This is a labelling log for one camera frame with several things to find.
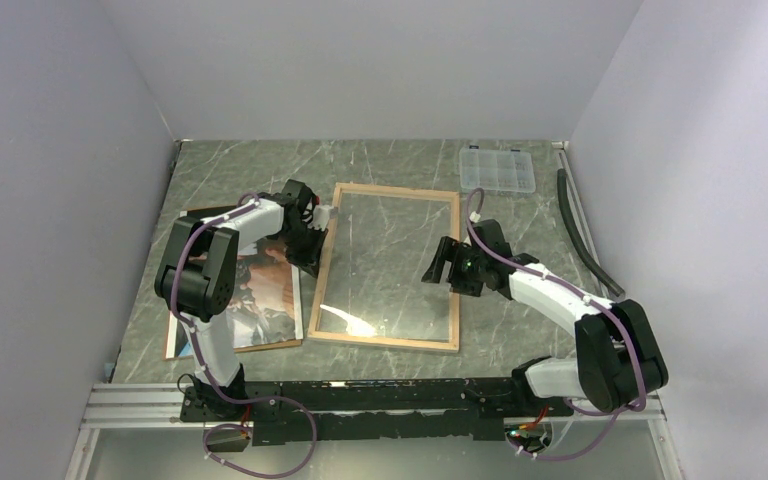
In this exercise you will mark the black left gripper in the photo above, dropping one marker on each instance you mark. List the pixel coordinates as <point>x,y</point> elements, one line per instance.
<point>310,260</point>

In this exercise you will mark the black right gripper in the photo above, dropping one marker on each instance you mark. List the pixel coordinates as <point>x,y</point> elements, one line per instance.
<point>452,250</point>

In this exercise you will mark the white wooden picture frame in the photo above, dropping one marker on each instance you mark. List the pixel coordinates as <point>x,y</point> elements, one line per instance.
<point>321,291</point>

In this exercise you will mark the brown wooden backing board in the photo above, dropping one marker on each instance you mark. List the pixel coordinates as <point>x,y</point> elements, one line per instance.
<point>265,310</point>

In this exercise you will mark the glossy photo print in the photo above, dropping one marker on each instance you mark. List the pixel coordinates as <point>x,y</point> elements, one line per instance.
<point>209,273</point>

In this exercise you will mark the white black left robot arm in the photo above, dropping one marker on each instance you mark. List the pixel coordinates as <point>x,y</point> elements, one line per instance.
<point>218,371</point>

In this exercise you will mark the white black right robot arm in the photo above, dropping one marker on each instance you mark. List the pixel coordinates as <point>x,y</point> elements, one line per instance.
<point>617,360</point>

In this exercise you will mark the clear plastic compartment box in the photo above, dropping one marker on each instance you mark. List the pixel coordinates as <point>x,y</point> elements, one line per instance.
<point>502,171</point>

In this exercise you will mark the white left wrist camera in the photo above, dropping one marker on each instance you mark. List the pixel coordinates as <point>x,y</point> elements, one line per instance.
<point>322,214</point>

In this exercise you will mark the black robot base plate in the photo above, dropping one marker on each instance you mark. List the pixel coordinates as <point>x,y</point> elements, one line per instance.
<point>483,409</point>

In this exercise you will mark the aluminium extrusion rail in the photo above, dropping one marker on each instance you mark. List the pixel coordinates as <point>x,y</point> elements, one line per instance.
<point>159,405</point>

